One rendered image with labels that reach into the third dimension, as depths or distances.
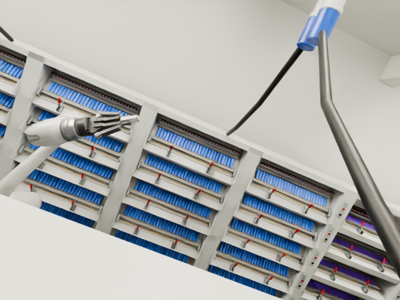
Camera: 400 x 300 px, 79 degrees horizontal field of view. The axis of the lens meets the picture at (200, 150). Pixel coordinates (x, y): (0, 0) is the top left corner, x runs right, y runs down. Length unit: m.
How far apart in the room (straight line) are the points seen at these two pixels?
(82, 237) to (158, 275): 0.06
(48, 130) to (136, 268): 0.94
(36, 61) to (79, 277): 1.63
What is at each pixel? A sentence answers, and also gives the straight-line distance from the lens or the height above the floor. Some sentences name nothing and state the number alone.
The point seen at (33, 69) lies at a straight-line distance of 1.77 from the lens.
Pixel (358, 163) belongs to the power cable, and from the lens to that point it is 0.44.
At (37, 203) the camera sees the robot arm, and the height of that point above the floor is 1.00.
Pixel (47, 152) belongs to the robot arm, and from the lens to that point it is 1.32.
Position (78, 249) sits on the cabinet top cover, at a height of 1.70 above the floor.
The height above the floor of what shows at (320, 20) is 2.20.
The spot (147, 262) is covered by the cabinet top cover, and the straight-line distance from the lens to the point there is 0.21.
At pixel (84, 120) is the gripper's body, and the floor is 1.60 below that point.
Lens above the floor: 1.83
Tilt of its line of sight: 9 degrees down
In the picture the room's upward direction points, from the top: 24 degrees clockwise
